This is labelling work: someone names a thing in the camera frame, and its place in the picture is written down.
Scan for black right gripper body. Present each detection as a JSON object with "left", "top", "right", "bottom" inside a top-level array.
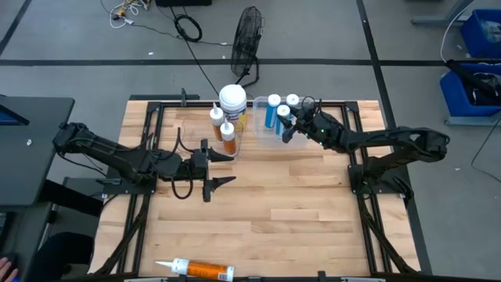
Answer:
[{"left": 282, "top": 109, "right": 328, "bottom": 144}]

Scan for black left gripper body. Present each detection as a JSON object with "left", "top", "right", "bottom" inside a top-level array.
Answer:
[{"left": 190, "top": 139, "right": 213, "bottom": 204}]

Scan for white Lysol wipes canister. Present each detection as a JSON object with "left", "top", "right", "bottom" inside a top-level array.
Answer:
[{"left": 218, "top": 83, "right": 249, "bottom": 131}]

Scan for clear plastic bin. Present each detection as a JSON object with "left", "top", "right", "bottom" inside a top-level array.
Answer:
[
  {"left": 251, "top": 96, "right": 318, "bottom": 150},
  {"left": 176, "top": 116, "right": 245, "bottom": 166}
]

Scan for black floor fan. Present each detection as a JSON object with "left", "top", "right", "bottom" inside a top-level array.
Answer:
[{"left": 229, "top": 5, "right": 266, "bottom": 90}]

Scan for blue storage bin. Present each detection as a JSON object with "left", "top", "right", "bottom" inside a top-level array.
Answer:
[
  {"left": 439, "top": 62, "right": 501, "bottom": 119},
  {"left": 459, "top": 8, "right": 501, "bottom": 60}
]

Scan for black box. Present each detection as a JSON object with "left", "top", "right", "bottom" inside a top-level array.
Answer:
[{"left": 155, "top": 0, "right": 213, "bottom": 8}]

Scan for grey metal stand base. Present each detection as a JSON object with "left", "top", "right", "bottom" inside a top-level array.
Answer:
[
  {"left": 443, "top": 114, "right": 501, "bottom": 128},
  {"left": 410, "top": 0, "right": 477, "bottom": 28}
]

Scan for person's leg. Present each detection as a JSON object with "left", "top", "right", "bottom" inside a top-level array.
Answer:
[{"left": 27, "top": 231, "right": 96, "bottom": 282}]

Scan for black rod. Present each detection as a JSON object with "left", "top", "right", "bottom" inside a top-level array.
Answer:
[{"left": 445, "top": 58, "right": 501, "bottom": 99}]

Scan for black desk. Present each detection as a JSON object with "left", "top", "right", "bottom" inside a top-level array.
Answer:
[{"left": 0, "top": 93, "right": 76, "bottom": 208}]

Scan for person's hand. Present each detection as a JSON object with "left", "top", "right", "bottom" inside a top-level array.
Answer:
[{"left": 0, "top": 256, "right": 20, "bottom": 282}]

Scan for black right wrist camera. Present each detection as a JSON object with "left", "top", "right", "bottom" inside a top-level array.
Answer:
[{"left": 300, "top": 102, "right": 320, "bottom": 125}]

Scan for long black floor cable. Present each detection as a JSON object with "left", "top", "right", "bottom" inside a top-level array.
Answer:
[{"left": 168, "top": 5, "right": 221, "bottom": 97}]

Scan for coiled black cable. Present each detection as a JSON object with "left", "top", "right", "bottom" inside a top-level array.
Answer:
[{"left": 172, "top": 13, "right": 204, "bottom": 43}]

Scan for white floor cable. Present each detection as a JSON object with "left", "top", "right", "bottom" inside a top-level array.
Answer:
[{"left": 439, "top": 0, "right": 473, "bottom": 64}]

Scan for white cable bundle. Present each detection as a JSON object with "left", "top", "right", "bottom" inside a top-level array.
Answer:
[{"left": 108, "top": 0, "right": 143, "bottom": 30}]

